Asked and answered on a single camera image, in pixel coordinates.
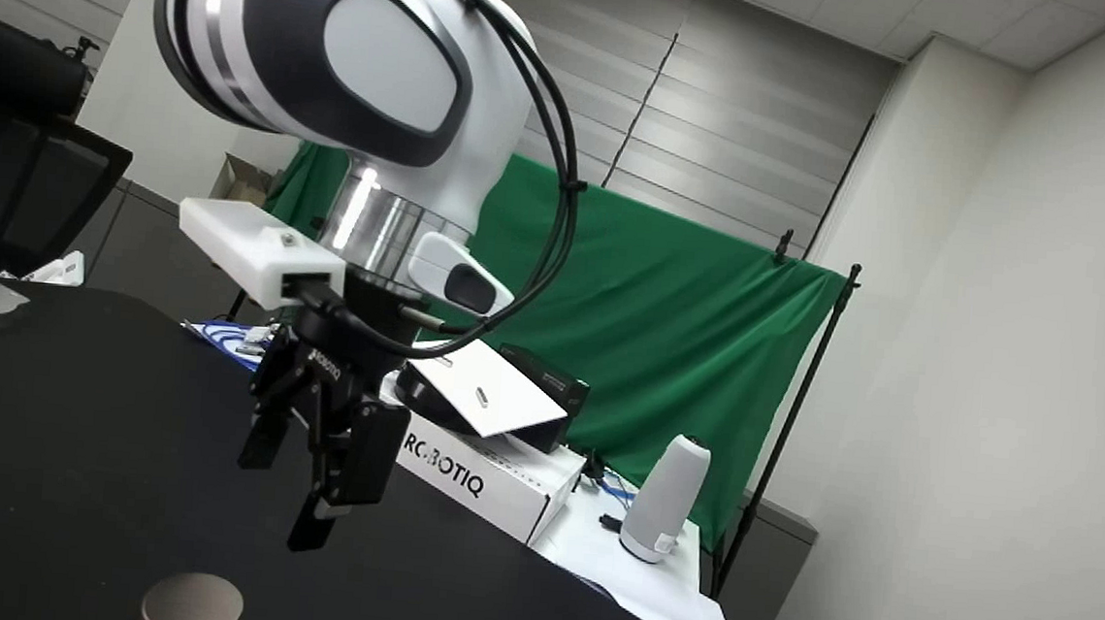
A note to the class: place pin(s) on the black backdrop stand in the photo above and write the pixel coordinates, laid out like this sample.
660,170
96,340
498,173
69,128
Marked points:
799,405

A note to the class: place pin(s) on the brown cardboard box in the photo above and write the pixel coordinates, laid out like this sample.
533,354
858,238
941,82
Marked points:
242,181

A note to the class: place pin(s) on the green backdrop cloth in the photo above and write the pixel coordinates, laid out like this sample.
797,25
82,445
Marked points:
667,337

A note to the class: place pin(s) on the white paper sheet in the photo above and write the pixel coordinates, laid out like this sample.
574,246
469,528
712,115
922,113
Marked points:
640,584

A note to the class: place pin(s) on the window blinds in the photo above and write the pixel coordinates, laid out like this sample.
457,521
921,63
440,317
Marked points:
751,120

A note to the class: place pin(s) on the black office chair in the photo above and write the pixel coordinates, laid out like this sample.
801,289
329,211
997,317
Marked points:
8,165

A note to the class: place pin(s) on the open black box white lid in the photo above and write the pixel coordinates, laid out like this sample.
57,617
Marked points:
498,394

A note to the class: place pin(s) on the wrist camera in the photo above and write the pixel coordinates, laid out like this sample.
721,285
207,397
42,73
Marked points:
246,245

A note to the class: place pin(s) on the white cardboard box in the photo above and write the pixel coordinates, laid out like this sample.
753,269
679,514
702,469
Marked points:
492,481

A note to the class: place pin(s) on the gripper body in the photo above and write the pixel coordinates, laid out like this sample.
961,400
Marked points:
355,350

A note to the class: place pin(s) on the white cylindrical speaker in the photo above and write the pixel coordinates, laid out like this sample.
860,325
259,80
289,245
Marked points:
661,502

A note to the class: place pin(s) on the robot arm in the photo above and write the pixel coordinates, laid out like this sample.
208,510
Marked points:
280,28

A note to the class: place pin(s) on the metallic bottle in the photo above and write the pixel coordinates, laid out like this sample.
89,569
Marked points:
191,606

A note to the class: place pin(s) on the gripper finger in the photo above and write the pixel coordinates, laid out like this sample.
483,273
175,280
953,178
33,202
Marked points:
363,452
273,407

